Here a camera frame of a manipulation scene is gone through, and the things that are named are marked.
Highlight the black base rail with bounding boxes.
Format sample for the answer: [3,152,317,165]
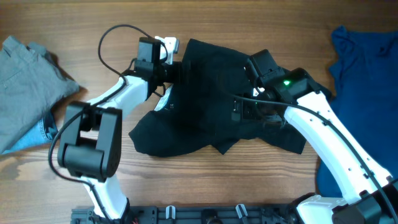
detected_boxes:
[70,203,299,224]

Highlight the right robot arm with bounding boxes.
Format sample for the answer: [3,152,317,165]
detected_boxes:
[240,49,397,223]

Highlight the black t-shirt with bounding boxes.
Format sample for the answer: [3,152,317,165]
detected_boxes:
[129,39,306,157]

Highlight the grey folded trousers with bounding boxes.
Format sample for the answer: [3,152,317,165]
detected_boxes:
[1,35,80,153]

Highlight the light blue jeans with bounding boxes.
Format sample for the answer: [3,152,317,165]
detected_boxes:
[2,112,58,154]

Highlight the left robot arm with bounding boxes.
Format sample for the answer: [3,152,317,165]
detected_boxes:
[57,36,179,223]

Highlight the blue shirt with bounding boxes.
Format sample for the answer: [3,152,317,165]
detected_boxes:
[329,26,397,179]

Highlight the left black cable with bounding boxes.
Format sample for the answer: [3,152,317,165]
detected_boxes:
[47,24,169,224]

